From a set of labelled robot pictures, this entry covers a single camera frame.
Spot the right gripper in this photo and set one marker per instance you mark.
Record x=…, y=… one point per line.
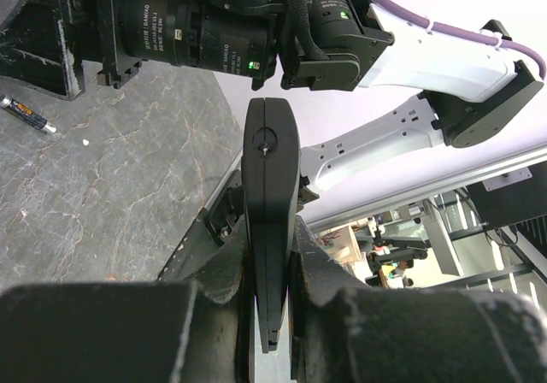
x=42, y=42

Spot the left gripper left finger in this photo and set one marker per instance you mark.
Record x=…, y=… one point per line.
x=198, y=329

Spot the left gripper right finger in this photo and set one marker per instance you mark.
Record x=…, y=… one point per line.
x=345, y=331

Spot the black silver orange battery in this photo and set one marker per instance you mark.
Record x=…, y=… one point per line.
x=22, y=112

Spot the white patterned mug outside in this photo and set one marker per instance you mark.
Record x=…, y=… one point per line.
x=341, y=245

